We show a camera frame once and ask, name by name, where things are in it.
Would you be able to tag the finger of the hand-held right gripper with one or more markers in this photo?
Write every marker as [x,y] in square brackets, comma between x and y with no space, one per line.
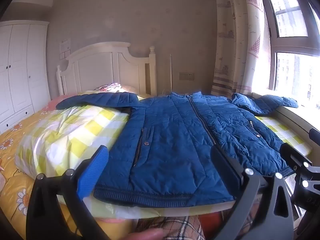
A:
[293,156]
[315,134]

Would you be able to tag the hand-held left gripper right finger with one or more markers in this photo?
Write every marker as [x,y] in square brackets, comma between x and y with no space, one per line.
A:
[226,172]

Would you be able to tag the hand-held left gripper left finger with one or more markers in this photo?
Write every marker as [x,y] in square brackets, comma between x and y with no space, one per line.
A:
[93,172]

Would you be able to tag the blue quilted jacket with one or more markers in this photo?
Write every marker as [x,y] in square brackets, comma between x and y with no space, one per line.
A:
[175,140]

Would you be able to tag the person's left hand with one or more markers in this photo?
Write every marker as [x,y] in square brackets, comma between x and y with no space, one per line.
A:
[150,235]

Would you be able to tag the yellow checked quilt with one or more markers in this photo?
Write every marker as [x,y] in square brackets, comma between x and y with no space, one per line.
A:
[75,130]

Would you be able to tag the orange cloth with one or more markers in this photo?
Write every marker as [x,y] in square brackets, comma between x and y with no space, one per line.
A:
[211,221]

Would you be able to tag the person's plaid trousers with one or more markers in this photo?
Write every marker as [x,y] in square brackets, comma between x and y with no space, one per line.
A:
[180,227]

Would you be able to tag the window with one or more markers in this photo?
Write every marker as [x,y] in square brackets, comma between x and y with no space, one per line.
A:
[295,62]

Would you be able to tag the yellow floral bedsheet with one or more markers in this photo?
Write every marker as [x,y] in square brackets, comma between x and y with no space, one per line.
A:
[12,180]

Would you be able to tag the floral pillow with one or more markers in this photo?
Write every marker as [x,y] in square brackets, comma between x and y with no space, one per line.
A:
[108,87]

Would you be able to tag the pink pillow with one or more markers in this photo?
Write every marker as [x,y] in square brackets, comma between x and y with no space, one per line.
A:
[130,90]

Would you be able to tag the white wooden headboard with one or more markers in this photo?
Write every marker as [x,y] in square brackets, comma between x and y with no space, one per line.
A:
[100,67]

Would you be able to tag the thin metal pole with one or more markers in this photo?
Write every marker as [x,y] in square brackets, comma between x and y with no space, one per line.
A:
[171,72]

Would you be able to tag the printed curtain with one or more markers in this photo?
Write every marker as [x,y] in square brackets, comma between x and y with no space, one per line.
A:
[237,42]

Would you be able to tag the white wardrobe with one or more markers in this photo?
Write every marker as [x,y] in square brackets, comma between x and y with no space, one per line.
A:
[20,75]

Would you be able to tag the wall socket panel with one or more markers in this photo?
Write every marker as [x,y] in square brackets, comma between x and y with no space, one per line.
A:
[186,76]

